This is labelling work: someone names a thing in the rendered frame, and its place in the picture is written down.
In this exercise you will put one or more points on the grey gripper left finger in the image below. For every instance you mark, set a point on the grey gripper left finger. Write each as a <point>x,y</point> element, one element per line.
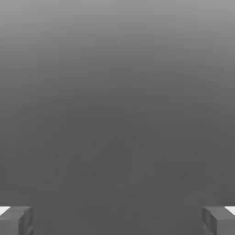
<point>14,221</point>

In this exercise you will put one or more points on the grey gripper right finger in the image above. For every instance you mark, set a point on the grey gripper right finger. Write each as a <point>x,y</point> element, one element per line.
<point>220,221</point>

